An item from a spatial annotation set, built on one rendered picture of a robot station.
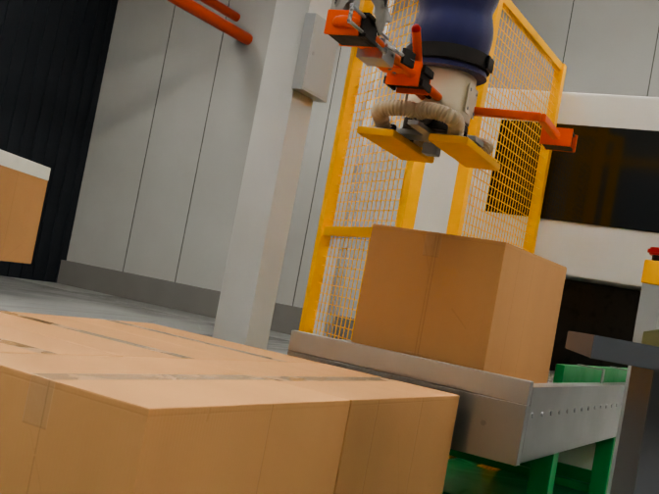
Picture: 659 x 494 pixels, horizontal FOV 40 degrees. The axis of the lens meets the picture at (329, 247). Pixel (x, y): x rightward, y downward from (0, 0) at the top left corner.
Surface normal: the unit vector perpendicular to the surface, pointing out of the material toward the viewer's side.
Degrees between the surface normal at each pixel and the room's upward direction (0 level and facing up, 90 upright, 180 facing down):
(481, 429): 90
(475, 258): 90
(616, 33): 90
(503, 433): 90
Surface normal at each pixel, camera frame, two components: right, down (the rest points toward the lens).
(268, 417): 0.86, 0.14
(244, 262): -0.47, -0.13
